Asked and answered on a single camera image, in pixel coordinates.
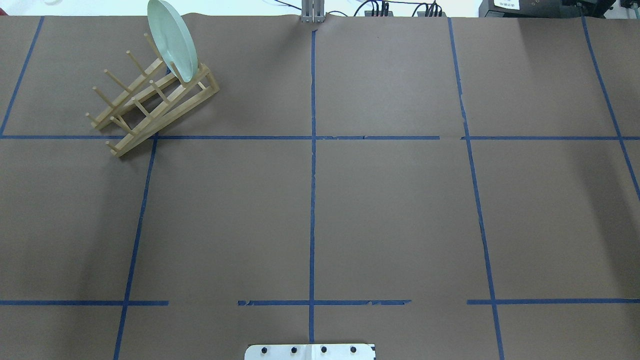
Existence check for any light green ceramic plate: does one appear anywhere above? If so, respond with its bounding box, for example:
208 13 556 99
147 0 199 83

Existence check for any brown paper table cover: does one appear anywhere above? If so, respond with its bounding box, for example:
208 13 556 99
1 14 639 360

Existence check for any wooden dish rack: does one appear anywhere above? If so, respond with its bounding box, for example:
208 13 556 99
85 33 220 158

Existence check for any black device with label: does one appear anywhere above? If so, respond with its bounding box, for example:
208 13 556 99
478 0 615 19

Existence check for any grey aluminium frame post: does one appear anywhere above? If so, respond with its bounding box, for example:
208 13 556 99
301 0 326 24

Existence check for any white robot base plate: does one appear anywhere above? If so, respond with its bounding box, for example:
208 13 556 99
244 343 377 360

